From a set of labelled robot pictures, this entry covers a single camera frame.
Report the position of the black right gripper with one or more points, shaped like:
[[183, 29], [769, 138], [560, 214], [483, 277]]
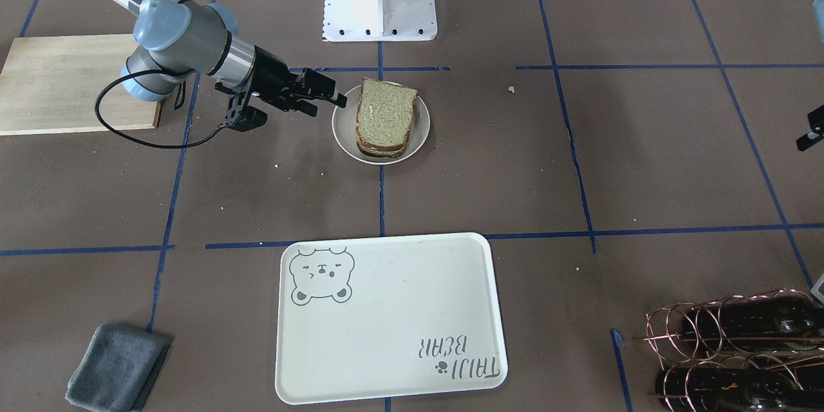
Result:
[[269, 74]]

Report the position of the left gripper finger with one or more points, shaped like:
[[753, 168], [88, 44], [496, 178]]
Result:
[[815, 133]]

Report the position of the white round plate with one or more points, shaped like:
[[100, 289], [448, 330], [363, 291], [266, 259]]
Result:
[[344, 131]]

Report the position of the bread slice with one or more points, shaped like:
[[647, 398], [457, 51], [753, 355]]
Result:
[[377, 151], [385, 112]]

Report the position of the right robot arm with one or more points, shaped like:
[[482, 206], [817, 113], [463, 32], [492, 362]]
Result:
[[175, 38]]

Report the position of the cream bear tray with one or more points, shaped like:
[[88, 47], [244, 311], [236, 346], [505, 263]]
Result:
[[386, 317]]

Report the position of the dark green wine bottle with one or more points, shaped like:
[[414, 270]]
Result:
[[784, 322]]

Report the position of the wooden cutting board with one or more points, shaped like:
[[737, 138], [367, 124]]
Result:
[[49, 84]]

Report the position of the grey folded cloth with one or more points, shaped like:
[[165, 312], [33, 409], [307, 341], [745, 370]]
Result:
[[118, 370]]

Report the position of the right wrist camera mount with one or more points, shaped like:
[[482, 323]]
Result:
[[240, 116]]

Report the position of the copper wire bottle rack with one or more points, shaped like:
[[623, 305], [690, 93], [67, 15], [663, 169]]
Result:
[[760, 352]]

